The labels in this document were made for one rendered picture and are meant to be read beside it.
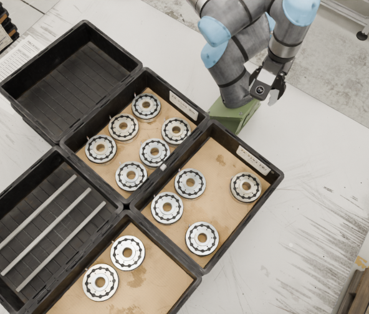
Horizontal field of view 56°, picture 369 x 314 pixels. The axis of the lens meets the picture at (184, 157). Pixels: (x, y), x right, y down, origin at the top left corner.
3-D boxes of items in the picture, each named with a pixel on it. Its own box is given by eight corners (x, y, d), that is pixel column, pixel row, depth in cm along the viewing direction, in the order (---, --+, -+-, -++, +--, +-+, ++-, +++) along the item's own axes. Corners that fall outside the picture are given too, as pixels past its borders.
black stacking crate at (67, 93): (91, 40, 137) (85, 19, 126) (146, 83, 131) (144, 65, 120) (9, 104, 124) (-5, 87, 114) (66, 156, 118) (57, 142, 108)
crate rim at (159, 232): (211, 119, 116) (212, 116, 114) (284, 177, 110) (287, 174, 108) (127, 208, 103) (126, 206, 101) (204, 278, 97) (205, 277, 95)
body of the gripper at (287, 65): (290, 72, 98) (305, 41, 87) (277, 93, 95) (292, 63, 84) (265, 60, 99) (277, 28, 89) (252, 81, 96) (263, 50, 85)
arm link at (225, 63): (210, 78, 130) (192, 48, 123) (240, 57, 129) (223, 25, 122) (220, 89, 120) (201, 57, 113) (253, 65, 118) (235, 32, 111)
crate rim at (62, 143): (145, 68, 122) (145, 64, 120) (211, 119, 116) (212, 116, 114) (58, 146, 109) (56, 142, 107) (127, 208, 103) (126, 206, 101)
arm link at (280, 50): (297, 52, 80) (265, 37, 81) (290, 65, 84) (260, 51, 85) (309, 31, 83) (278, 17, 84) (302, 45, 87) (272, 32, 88)
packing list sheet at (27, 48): (25, 33, 150) (25, 32, 149) (67, 59, 146) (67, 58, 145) (-33, 86, 139) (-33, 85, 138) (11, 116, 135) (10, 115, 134)
